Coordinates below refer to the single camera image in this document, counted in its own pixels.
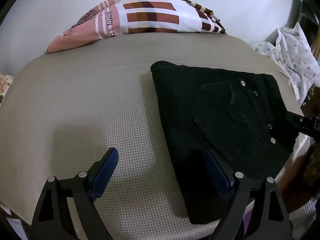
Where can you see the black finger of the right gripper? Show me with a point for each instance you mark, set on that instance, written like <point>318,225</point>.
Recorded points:
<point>306,125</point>

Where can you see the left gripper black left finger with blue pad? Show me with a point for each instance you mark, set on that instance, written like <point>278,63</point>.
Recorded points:
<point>52,218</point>

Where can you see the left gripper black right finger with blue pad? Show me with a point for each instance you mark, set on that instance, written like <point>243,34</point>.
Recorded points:
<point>269,218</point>

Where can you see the black pants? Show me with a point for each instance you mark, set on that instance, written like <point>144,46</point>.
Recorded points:
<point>239,116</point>

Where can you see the white dotted crumpled cloth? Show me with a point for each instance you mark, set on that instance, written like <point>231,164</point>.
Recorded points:
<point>293,55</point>

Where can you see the floral pillow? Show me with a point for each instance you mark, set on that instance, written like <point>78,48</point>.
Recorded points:
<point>5,83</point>

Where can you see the pink plaid folded blanket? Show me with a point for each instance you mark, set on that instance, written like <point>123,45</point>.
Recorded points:
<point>112,18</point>

